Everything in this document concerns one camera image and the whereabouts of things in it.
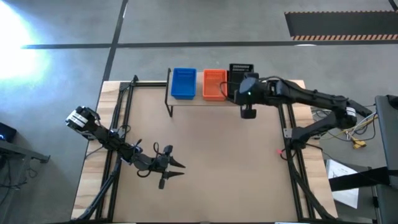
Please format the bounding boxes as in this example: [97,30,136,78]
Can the yellow connector plug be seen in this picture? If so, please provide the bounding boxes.
[350,139,368,150]

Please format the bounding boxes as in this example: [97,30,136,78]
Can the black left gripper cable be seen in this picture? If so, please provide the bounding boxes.
[135,139,162,179]

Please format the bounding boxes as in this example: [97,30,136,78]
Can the grey cabinet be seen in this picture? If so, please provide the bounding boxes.
[374,94,398,224]

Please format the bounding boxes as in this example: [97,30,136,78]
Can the black device with blue light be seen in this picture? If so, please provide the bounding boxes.
[0,121,18,143]

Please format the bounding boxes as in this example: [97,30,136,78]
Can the grey metal stand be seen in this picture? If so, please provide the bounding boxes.
[0,139,51,224]

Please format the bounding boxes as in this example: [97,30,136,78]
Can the white paper sheet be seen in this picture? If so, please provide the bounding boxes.
[325,159,360,210]

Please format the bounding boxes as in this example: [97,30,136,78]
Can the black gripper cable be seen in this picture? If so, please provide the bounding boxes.
[135,139,162,179]
[220,80,237,101]

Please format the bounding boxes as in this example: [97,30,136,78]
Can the black strap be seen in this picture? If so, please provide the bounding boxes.
[328,166,398,192]

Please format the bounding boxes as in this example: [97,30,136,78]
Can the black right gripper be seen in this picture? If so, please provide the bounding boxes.
[233,72,282,120]

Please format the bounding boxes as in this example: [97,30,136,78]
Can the white cable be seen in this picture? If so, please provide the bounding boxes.
[312,108,379,141]

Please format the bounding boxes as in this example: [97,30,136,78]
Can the black aluminium table frame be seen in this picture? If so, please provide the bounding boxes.
[70,74,338,224]

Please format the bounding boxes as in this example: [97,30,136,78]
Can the orange plastic basket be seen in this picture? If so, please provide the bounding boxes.
[202,68,228,102]

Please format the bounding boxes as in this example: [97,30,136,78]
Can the black hazard-striped floor mat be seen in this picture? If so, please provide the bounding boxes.
[284,11,398,42]

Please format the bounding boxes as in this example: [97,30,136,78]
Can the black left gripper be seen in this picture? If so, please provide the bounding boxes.
[136,144,187,190]

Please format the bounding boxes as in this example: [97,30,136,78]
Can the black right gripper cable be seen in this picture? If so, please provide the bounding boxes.
[220,80,237,101]

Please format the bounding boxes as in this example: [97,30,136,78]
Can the wooden shelf with black legs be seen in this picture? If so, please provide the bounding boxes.
[164,67,246,118]

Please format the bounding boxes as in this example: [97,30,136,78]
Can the blue plastic basket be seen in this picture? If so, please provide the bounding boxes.
[170,67,198,101]

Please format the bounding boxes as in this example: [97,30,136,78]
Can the black plastic basket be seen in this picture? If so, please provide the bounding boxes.
[228,63,255,96]

